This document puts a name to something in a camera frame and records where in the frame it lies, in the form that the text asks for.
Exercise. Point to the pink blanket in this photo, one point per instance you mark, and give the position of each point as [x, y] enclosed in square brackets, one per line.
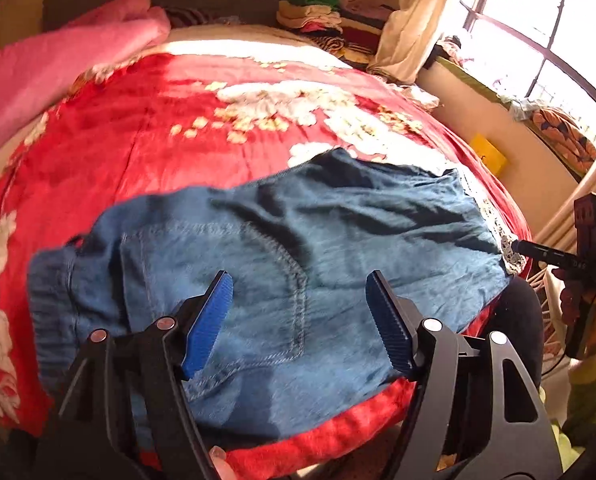
[38, 75]

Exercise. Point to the person's left hand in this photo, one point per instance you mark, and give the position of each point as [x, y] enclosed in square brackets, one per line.
[223, 465]

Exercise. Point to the striped dark cloth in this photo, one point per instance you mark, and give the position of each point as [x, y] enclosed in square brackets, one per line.
[193, 16]

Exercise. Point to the blue denim pants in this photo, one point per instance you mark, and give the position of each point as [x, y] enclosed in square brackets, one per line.
[328, 240]

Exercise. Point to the green windowsill cover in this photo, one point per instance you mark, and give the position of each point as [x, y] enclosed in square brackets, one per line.
[470, 80]

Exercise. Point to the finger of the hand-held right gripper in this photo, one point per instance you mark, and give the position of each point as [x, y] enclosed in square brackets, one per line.
[543, 251]

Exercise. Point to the red floral blanket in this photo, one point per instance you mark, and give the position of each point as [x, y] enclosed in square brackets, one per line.
[128, 135]

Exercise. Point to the person's leg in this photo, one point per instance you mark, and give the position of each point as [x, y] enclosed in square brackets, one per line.
[518, 320]

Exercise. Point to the white crumpled cloth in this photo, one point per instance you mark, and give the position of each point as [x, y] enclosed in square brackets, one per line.
[418, 96]

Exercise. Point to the orange patterned cushion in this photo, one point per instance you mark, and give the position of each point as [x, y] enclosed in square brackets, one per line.
[563, 137]

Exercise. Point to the person's right hand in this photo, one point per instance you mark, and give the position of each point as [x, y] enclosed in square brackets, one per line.
[568, 305]

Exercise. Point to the stack of folded clothes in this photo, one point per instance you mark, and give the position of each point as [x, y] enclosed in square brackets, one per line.
[328, 20]

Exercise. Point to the window with dark frame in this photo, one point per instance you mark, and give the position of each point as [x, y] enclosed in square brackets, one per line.
[543, 20]

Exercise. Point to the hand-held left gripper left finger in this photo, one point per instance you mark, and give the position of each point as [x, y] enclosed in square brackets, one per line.
[208, 320]

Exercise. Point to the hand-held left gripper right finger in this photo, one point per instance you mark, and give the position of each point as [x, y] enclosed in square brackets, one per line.
[388, 320]

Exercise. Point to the yellow box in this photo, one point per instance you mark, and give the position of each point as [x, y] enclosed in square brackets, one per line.
[488, 154]

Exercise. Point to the person's right forearm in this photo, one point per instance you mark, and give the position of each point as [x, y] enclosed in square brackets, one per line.
[595, 390]

